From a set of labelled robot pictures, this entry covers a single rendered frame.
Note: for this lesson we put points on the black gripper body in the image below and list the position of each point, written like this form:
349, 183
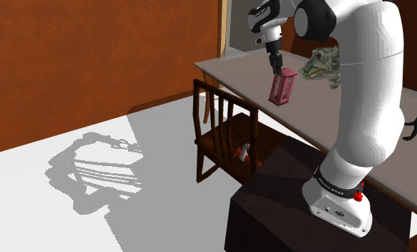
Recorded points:
273, 47

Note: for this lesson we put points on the pink slotted box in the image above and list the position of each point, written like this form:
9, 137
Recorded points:
282, 89

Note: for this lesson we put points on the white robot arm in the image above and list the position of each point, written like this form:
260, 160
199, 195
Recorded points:
368, 87

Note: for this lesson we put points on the pale green crumpled holder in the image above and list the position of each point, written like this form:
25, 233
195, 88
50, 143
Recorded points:
325, 62

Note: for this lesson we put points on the grey table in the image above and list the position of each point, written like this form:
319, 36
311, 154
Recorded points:
319, 115

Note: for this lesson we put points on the dark wooden chair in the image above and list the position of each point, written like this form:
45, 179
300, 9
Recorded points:
225, 139

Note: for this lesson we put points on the white and red toy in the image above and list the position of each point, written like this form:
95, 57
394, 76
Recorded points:
243, 153

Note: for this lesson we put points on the dark robot stand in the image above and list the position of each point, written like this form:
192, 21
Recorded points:
264, 209

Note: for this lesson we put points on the pale wooden door frame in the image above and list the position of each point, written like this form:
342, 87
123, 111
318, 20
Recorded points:
222, 28

